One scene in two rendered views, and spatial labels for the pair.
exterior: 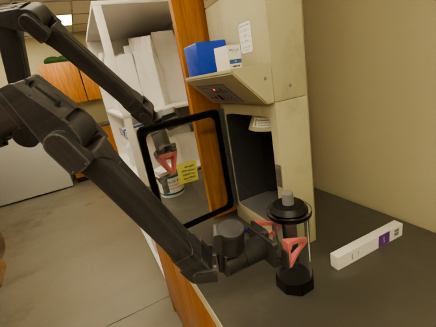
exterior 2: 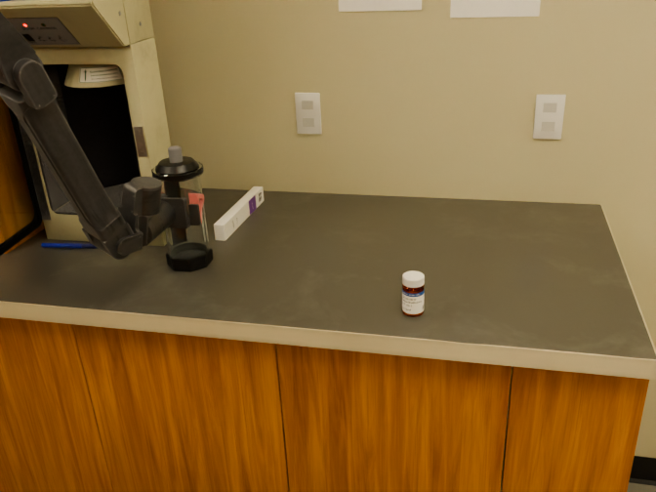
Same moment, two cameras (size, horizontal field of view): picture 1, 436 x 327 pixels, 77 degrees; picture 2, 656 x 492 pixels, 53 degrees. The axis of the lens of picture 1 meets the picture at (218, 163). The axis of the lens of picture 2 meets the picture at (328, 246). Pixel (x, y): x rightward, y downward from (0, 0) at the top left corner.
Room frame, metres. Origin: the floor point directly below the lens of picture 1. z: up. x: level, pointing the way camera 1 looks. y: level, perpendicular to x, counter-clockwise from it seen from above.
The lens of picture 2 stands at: (-0.49, 0.71, 1.60)
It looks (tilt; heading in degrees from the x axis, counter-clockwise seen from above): 25 degrees down; 308
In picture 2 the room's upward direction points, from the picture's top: 3 degrees counter-clockwise
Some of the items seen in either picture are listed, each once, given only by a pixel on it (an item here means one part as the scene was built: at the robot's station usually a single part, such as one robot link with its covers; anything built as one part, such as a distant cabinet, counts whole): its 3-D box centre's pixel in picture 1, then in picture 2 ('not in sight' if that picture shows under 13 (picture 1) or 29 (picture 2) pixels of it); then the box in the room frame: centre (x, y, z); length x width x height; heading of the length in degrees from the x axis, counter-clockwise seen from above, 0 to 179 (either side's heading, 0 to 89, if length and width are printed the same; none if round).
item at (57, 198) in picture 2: (280, 157); (111, 128); (0.91, -0.22, 1.19); 0.26 x 0.24 x 0.35; 24
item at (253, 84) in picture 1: (224, 89); (41, 24); (0.84, -0.06, 1.46); 0.32 x 0.12 x 0.10; 24
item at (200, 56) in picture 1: (206, 58); not in sight; (0.92, -0.02, 1.56); 0.10 x 0.10 x 0.09; 24
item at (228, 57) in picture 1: (228, 58); not in sight; (0.79, -0.08, 1.54); 0.05 x 0.05 x 0.06; 41
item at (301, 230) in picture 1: (291, 244); (184, 214); (0.59, -0.15, 1.06); 0.11 x 0.11 x 0.21
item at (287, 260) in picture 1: (287, 244); (188, 204); (0.55, -0.13, 1.10); 0.09 x 0.07 x 0.07; 114
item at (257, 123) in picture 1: (274, 117); (102, 67); (0.88, -0.21, 1.34); 0.18 x 0.18 x 0.05
